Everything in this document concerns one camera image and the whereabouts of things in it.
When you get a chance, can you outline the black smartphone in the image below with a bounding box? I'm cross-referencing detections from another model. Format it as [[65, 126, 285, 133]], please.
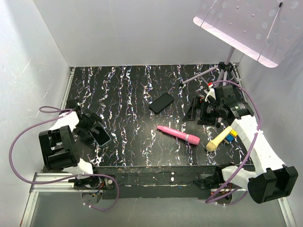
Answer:
[[149, 93, 174, 114]]

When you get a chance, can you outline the blue toy brick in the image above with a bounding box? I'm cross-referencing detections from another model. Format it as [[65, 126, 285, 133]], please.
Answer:
[[224, 134, 235, 144]]

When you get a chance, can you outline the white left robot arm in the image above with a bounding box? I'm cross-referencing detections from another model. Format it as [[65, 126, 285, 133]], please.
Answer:
[[39, 99, 102, 189]]

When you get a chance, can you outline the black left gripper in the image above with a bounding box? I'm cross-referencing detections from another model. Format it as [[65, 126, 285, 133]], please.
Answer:
[[73, 109, 102, 140]]

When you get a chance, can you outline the phone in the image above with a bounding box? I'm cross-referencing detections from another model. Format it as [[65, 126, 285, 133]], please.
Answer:
[[90, 124, 111, 147]]

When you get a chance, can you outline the pink toy microphone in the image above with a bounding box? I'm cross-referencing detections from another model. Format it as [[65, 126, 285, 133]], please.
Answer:
[[157, 126, 200, 145]]

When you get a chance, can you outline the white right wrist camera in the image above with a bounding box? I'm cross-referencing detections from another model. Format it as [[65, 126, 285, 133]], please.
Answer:
[[205, 83, 216, 103]]

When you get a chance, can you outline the yellow toy brick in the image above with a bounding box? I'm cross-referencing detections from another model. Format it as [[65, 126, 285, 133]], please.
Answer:
[[231, 130, 238, 138]]

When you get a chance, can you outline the cream wooden toy microphone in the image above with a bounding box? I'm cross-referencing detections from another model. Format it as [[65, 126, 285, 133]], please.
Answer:
[[206, 126, 233, 152]]

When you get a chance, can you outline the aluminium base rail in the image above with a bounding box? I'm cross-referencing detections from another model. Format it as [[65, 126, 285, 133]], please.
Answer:
[[20, 173, 97, 227]]

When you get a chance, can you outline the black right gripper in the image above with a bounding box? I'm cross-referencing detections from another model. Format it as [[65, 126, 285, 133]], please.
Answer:
[[182, 96, 223, 126]]

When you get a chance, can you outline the lilac music stand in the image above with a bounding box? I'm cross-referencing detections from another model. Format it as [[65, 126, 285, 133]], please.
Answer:
[[179, 0, 303, 96]]

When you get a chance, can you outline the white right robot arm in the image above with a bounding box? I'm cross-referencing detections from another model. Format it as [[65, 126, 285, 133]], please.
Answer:
[[183, 85, 298, 204]]

